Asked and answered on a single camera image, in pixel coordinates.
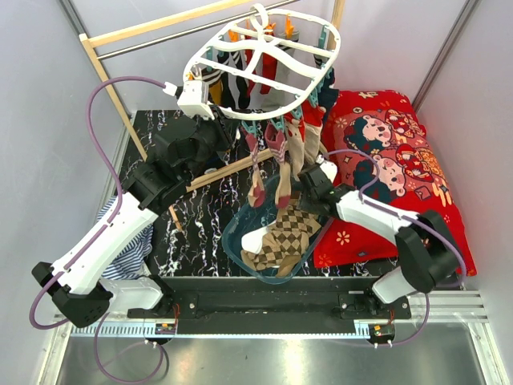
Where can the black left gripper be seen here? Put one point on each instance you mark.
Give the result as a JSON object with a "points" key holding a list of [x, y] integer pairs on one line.
{"points": [[225, 143]]}

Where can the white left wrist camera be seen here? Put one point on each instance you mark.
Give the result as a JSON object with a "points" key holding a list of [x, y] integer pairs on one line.
{"points": [[193, 100]]}

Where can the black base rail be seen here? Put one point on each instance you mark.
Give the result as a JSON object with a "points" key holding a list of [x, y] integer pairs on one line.
{"points": [[198, 297]]}

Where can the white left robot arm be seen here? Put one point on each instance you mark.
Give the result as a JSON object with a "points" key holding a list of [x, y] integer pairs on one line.
{"points": [[75, 282]]}

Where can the clear blue plastic bin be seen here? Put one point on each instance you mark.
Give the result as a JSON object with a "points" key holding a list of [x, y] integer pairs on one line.
{"points": [[248, 219]]}

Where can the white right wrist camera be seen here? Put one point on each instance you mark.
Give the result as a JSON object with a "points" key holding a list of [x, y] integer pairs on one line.
{"points": [[329, 168]]}

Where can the red hanging sock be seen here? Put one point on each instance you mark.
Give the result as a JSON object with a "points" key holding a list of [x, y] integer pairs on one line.
{"points": [[268, 71]]}

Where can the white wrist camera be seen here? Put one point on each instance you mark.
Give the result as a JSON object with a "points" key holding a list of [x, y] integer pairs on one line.
{"points": [[329, 168], [193, 100]]}

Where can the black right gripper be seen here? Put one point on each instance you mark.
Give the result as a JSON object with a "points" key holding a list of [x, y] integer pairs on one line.
{"points": [[304, 204]]}

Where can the red cartoon print pillow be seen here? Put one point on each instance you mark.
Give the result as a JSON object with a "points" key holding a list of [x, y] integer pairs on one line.
{"points": [[380, 148]]}

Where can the white oval clip hanger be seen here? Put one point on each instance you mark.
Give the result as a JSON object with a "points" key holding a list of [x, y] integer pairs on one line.
{"points": [[241, 49]]}

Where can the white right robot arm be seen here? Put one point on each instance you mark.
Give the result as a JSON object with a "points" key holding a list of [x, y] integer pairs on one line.
{"points": [[427, 252]]}

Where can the purple striped beige sock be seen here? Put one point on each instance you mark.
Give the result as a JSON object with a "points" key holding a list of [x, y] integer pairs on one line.
{"points": [[256, 194]]}

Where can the navy hanging sock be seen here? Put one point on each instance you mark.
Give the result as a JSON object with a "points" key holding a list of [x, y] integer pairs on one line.
{"points": [[328, 94]]}

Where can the white sock in bin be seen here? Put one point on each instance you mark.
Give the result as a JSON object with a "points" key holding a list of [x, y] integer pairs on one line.
{"points": [[256, 240]]}

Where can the brown argyle sock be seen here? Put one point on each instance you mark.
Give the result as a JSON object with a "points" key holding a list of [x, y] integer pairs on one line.
{"points": [[259, 262], [288, 228]]}

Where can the mustard yellow hanging sock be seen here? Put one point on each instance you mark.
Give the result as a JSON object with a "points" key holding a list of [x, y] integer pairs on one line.
{"points": [[215, 91]]}

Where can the beige sock with red cuff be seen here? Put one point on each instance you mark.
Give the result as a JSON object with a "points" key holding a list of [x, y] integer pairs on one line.
{"points": [[296, 146]]}

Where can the blue striped cloth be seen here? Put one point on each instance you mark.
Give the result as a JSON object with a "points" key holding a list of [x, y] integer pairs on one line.
{"points": [[130, 263]]}

